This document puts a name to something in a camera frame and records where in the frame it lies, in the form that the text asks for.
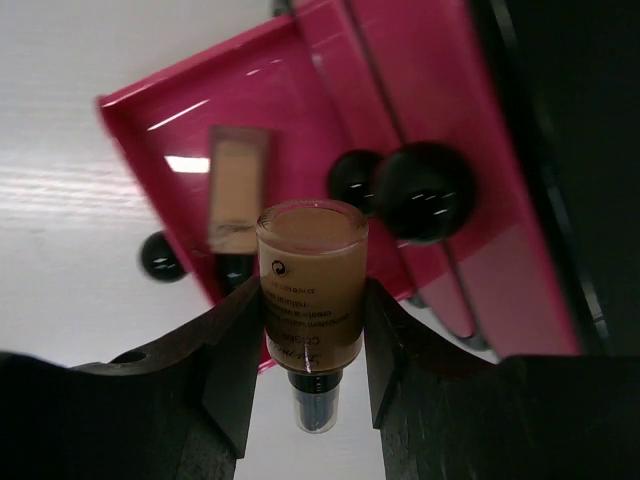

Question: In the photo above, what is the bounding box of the black drawer organizer case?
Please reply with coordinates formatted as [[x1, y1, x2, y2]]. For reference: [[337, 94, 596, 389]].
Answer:
[[272, 0, 640, 359]]

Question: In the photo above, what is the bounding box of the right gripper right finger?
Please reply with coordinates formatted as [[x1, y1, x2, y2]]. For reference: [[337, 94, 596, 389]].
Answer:
[[364, 280, 639, 479]]

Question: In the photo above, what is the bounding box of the beige foundation tube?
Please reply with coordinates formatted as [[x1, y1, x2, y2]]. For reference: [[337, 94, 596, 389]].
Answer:
[[207, 126, 271, 295]]

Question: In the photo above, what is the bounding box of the beige foundation bottle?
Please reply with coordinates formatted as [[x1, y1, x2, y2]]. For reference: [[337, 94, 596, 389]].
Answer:
[[256, 199, 368, 434]]

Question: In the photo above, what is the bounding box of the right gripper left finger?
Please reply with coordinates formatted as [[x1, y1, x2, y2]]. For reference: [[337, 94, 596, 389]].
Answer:
[[1, 279, 263, 479]]

